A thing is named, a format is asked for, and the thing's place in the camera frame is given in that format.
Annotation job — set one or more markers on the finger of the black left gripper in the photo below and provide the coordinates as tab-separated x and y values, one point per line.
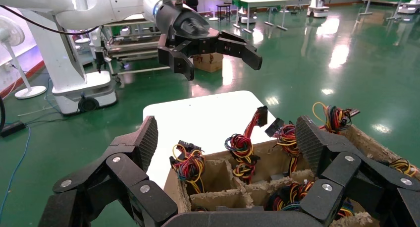
178	61
242	51

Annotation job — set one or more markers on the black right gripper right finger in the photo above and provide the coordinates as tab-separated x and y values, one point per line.
354	179

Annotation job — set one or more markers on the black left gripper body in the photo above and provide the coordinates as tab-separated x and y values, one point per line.
187	25

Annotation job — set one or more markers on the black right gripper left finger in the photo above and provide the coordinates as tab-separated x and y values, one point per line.
115	179

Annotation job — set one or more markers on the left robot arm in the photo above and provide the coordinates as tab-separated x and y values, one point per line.
98	5

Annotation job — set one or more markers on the brown cardboard carton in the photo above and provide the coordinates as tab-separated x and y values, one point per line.
210	63

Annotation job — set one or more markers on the dark stool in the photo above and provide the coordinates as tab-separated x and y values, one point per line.
223	5

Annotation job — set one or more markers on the metal roller rack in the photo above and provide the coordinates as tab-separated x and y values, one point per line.
131	50

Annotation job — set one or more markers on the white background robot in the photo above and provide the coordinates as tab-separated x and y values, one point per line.
317	10

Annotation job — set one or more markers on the brown cardboard divider box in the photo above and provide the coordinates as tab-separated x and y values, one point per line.
213	173

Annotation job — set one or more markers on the white robot body base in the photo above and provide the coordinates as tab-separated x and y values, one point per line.
65	71

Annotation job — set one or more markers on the black power strip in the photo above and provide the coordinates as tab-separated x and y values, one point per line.
11	128

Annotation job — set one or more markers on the white standing fan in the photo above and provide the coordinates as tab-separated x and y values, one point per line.
10	33

